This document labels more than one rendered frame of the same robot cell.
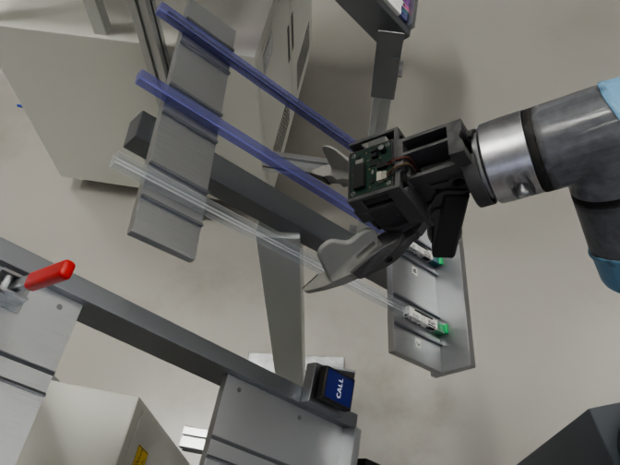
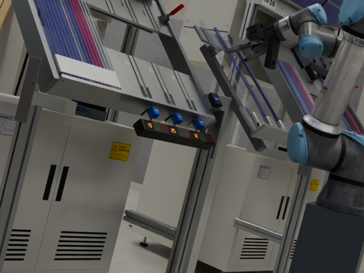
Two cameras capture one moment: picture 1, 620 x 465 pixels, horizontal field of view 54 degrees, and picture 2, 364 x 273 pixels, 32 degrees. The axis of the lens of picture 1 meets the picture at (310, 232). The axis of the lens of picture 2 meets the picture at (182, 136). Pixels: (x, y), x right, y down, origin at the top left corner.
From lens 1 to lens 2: 2.17 m
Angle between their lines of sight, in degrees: 61
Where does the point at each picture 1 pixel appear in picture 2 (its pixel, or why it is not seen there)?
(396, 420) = not seen: outside the picture
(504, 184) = (281, 23)
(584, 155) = (298, 13)
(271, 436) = (189, 90)
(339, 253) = (238, 40)
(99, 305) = (175, 37)
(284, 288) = not seen: hidden behind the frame
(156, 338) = (180, 53)
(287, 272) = not seen: hidden behind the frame
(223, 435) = (179, 75)
